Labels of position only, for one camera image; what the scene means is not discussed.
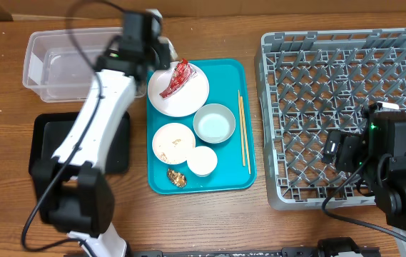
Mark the red snack wrapper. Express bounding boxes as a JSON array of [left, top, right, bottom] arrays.
[[159, 59, 197, 99]]

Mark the pink bowl with rice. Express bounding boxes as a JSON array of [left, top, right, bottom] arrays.
[[152, 123, 196, 165]]

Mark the grey-green bowl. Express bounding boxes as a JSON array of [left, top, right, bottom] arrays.
[[193, 104, 236, 144]]

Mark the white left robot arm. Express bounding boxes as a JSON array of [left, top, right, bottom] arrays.
[[21, 9, 176, 256]]

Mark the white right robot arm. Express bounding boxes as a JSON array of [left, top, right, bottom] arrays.
[[322, 101, 406, 256]]

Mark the grey dishwasher rack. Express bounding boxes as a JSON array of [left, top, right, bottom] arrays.
[[255, 28, 406, 211]]

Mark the black waste tray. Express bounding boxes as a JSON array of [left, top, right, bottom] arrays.
[[29, 112, 131, 174]]

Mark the white round plate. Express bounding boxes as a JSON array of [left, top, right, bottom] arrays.
[[147, 61, 210, 117]]

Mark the clear plastic bin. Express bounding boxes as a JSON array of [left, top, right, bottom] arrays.
[[22, 26, 148, 104]]

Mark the wooden chopstick right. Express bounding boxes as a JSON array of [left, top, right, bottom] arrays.
[[240, 96, 251, 175]]

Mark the teal plastic tray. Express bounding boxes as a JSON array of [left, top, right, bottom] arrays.
[[146, 59, 257, 195]]

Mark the gold crumpled wrapper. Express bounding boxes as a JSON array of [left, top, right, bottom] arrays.
[[167, 168, 187, 188]]

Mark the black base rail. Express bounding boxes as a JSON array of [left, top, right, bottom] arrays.
[[126, 237, 381, 257]]

